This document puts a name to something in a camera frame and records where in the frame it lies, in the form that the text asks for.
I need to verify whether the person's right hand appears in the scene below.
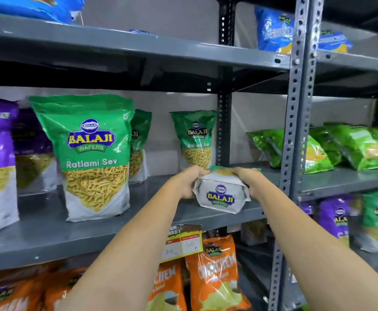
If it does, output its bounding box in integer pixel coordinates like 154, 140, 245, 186
232, 167, 269, 201

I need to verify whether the person's left hand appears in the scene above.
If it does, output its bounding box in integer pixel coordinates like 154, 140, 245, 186
174, 165, 210, 200

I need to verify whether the green and white snack packet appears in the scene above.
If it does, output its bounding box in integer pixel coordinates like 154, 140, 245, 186
192, 165, 262, 214

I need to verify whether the person's right forearm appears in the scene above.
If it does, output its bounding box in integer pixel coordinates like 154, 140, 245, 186
253, 186, 378, 311

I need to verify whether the person's left forearm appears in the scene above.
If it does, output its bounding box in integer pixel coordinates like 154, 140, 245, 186
56, 179, 189, 311

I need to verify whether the pale snack pouch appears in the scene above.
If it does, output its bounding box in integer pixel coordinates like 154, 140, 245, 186
240, 219, 268, 247

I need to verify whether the yellow price tag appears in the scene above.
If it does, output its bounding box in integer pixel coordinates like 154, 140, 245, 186
159, 223, 204, 264

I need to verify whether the small purple snack pouch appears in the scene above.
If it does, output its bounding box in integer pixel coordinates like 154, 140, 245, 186
300, 202, 316, 218
318, 197, 352, 247

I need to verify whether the orange chips packet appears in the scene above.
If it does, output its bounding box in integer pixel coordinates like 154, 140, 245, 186
146, 260, 188, 311
0, 273, 46, 311
185, 235, 252, 311
43, 267, 87, 311

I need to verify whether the grey metal shelf rack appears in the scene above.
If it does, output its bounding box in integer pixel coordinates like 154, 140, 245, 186
0, 0, 320, 311
234, 0, 378, 311

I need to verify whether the large green snack pouch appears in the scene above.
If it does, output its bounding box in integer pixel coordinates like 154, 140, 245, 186
28, 94, 135, 223

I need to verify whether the small green snack pouch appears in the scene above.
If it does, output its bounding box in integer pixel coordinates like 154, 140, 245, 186
354, 190, 378, 254

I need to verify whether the blue chips packet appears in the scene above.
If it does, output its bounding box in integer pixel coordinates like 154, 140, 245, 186
318, 29, 353, 53
254, 6, 295, 55

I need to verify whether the large blue snack bag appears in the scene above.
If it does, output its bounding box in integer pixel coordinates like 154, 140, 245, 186
0, 0, 86, 25

